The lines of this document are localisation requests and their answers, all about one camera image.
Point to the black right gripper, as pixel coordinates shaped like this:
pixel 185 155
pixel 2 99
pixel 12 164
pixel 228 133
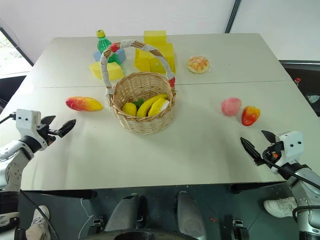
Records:
pixel 273 152

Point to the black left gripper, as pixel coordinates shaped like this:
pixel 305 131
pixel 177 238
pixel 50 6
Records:
pixel 46 132

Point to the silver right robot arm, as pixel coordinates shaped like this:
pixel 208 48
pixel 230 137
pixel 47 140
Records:
pixel 303 190

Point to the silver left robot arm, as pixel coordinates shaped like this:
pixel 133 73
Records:
pixel 13 160

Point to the yellow plastic toy lemon slice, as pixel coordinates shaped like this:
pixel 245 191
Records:
pixel 157 107

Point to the red strawberry toy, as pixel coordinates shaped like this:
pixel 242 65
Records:
pixel 250 115

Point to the red yellow mango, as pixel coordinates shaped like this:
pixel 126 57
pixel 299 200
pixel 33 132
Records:
pixel 83 103

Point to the pink peach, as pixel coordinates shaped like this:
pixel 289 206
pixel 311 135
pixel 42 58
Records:
pixel 231 106

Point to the white sneaker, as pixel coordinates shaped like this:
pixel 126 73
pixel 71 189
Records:
pixel 280 206
pixel 40 221

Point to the small red capped bottle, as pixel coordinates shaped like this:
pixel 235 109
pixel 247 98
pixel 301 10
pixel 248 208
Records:
pixel 297 82

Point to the yellow sponge block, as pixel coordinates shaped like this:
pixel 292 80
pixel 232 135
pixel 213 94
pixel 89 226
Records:
pixel 115 71

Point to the green leafy vegetable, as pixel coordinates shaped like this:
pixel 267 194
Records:
pixel 138 102

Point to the green bottle yellow cap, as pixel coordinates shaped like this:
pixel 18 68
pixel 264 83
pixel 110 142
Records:
pixel 103 45

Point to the yellow banana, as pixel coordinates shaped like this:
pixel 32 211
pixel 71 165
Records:
pixel 147 103

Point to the blue sponge block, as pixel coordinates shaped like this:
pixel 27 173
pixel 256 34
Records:
pixel 122 55

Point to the grey rounded robot leg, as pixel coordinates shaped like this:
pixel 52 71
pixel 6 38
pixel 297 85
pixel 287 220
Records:
pixel 123 212
pixel 190 215

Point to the round bread bun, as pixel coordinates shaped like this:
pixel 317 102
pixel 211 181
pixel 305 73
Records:
pixel 198 64

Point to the yellow box with hole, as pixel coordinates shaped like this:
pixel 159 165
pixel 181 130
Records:
pixel 156 65

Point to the tall yellow plastic box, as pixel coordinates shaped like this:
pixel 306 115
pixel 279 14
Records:
pixel 155 38

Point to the black metal pole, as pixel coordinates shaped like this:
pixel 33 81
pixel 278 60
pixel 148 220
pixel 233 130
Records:
pixel 232 15

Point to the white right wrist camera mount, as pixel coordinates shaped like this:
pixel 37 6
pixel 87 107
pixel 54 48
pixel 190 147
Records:
pixel 291 145

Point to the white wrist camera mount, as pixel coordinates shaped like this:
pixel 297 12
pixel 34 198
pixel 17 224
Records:
pixel 291 145
pixel 26 121

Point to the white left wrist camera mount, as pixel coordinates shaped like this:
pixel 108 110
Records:
pixel 26 121

